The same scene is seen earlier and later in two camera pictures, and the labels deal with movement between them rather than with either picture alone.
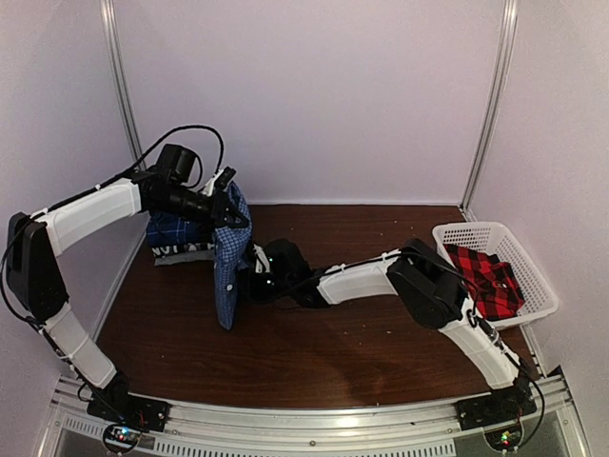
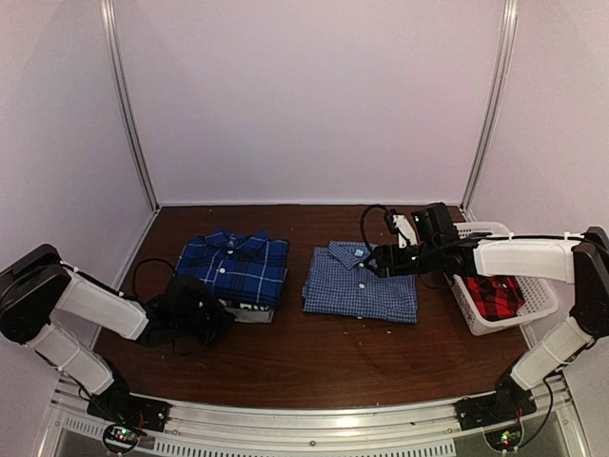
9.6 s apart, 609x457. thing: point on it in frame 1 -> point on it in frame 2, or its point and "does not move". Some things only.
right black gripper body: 265,290 -> 427,259
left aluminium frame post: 111,21 does not move
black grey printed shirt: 185,252 -> 249,313
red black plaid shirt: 495,283 does not move
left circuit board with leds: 121,438 does not move
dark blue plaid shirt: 168,228 -> 239,267
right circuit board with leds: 503,441 does not move
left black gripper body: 182,205 -> 206,325
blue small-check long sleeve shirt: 231,246 -> 338,283
